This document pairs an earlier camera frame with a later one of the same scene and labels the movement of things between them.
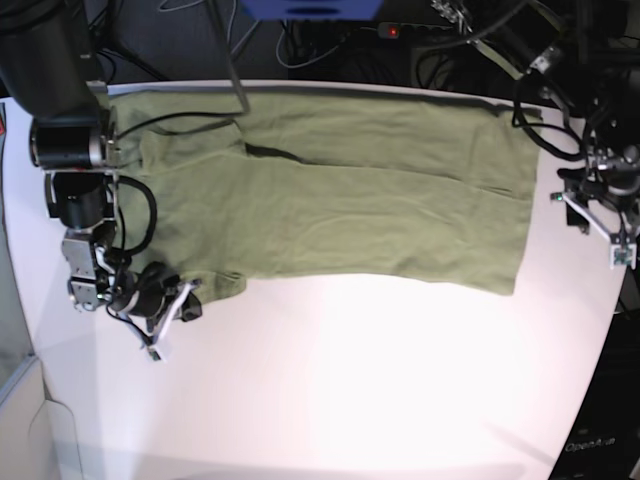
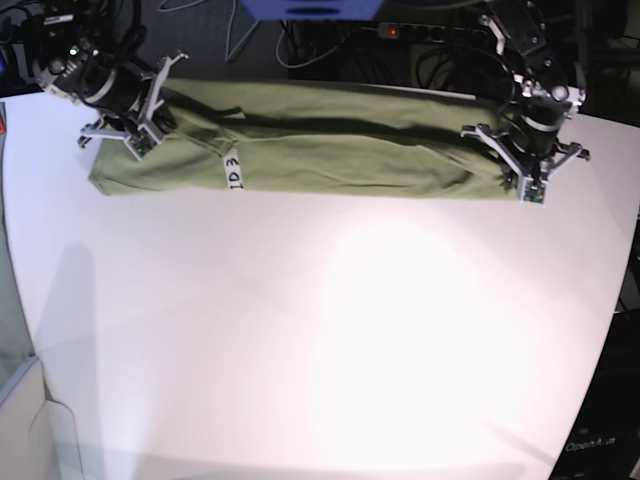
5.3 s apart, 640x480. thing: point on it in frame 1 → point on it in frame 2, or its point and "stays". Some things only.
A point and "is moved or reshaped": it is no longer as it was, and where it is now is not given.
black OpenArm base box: (604, 442) stays
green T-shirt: (223, 185) is moved or reshaped
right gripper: (613, 181) → (528, 150)
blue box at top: (312, 10) stays
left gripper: (150, 299) → (130, 105)
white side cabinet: (37, 435) stays
